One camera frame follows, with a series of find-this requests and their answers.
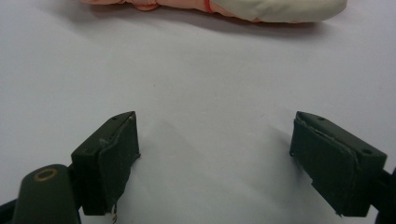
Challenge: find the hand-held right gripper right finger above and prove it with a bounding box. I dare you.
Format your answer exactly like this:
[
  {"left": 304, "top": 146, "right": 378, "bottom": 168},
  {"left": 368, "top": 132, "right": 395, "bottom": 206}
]
[{"left": 290, "top": 110, "right": 388, "bottom": 217}]

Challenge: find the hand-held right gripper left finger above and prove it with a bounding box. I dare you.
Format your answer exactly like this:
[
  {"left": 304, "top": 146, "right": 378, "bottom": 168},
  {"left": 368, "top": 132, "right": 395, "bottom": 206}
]
[{"left": 70, "top": 110, "right": 141, "bottom": 217}]

